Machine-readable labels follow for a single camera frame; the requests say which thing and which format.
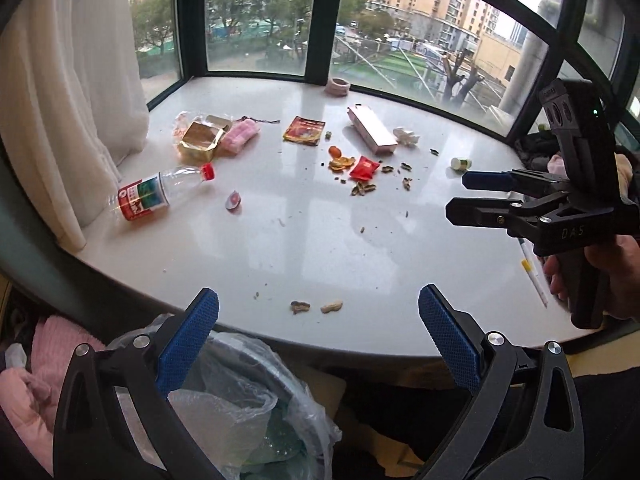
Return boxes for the trash bin with liner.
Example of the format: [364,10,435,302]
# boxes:
[106,314,344,480]

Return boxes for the person's right hand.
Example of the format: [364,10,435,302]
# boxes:
[541,234,640,321]

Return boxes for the small white green bottle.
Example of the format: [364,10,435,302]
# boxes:
[450,157,472,172]

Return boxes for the white pen red blue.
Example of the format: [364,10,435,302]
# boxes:
[518,237,537,275]

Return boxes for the white yellow pen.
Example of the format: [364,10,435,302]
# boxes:
[521,258,548,308]

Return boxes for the pink padded jacket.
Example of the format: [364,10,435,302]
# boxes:
[1,315,105,474]

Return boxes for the crumpled white tissue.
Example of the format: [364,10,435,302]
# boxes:
[393,127,420,148]

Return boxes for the long white pink box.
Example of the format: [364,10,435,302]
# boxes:
[347,104,398,155]

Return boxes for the red snack packet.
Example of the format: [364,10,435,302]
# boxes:
[349,156,380,182]

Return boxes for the orange peel pieces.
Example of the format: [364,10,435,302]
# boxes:
[328,145,356,172]

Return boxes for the pink hair scrunchie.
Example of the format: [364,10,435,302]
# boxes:
[324,77,352,98]

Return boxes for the red yellow battery pack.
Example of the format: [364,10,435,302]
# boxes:
[283,116,326,146]

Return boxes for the peanut near edge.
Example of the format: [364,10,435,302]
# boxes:
[321,301,344,314]

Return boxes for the peanut shell near edge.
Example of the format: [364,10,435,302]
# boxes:
[290,300,311,315]

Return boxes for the clear bottle red label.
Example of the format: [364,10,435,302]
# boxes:
[107,162,216,222]

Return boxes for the small foil lid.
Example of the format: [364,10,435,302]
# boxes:
[224,191,242,211]

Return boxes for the pink fuzzy pouch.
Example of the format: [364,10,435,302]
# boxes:
[218,118,260,155]

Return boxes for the gold foil box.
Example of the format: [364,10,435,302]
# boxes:
[177,120,226,165]

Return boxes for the white sheer curtain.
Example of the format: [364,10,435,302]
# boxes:
[1,0,149,250]

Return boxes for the black window frame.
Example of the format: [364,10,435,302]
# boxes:
[146,0,639,136]

